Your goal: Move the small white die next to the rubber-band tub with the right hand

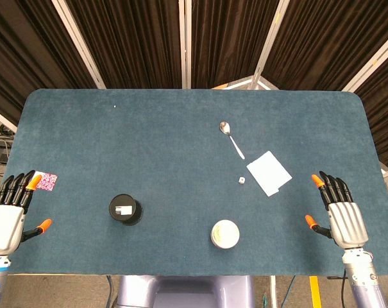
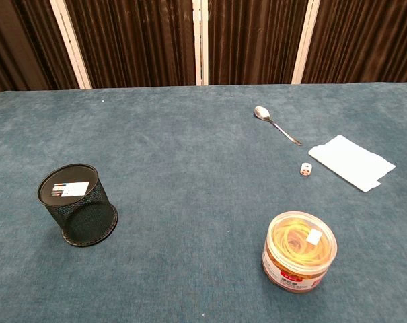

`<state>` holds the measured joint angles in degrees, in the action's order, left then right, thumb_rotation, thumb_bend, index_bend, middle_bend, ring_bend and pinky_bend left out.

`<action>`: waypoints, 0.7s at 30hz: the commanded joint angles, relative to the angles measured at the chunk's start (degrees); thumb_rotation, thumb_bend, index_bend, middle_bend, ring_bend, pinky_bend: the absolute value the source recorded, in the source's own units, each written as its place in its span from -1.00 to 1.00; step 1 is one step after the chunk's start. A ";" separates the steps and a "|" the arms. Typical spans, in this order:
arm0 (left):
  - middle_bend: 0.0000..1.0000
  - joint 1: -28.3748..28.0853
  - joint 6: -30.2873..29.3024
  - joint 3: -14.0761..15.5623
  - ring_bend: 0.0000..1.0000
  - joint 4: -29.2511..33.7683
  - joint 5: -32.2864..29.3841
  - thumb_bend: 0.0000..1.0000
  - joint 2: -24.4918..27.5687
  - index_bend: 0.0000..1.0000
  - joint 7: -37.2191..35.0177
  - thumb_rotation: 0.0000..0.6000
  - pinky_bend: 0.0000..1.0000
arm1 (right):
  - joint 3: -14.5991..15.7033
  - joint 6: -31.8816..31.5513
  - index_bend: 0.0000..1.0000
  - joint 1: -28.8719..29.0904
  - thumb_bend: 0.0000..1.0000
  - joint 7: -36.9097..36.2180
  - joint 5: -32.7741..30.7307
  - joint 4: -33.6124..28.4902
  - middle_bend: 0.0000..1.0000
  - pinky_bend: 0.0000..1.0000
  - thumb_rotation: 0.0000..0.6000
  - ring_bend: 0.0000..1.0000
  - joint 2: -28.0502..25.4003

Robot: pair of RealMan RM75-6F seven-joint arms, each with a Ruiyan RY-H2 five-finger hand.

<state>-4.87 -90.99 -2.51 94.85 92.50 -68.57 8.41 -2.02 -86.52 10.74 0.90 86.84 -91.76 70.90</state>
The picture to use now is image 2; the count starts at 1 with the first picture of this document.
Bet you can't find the white paper napkin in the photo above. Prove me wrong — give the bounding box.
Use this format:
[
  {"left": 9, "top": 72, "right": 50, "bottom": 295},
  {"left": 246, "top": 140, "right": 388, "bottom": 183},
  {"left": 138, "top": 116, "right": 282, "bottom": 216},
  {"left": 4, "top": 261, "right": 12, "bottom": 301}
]
[{"left": 307, "top": 134, "right": 397, "bottom": 194}]

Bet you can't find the black mesh pen holder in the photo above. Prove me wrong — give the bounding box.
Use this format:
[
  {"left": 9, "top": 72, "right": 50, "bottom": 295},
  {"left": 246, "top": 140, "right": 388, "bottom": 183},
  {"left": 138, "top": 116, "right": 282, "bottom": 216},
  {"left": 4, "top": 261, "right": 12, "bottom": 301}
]
[{"left": 37, "top": 163, "right": 119, "bottom": 248}]

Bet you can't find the dark brown curtain panel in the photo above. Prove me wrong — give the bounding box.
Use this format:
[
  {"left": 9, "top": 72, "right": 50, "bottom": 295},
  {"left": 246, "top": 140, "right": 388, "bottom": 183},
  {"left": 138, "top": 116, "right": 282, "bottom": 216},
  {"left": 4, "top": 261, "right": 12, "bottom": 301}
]
[
  {"left": 301, "top": 0, "right": 407, "bottom": 85},
  {"left": 64, "top": 0, "right": 198, "bottom": 89},
  {"left": 0, "top": 0, "right": 80, "bottom": 97},
  {"left": 207, "top": 0, "right": 309, "bottom": 86}
]

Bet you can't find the silver metal spoon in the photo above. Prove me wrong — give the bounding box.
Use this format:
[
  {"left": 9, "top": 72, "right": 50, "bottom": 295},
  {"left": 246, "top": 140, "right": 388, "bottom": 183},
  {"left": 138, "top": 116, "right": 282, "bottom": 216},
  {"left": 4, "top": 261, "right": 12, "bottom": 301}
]
[{"left": 253, "top": 105, "right": 303, "bottom": 147}]

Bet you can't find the white partition frame post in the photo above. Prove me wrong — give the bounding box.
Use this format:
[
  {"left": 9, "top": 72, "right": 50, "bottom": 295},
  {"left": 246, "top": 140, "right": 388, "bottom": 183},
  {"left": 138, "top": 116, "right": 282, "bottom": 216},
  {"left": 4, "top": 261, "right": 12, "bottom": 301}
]
[
  {"left": 192, "top": 0, "right": 210, "bottom": 87},
  {"left": 49, "top": 0, "right": 94, "bottom": 90},
  {"left": 291, "top": 0, "right": 321, "bottom": 85}
]

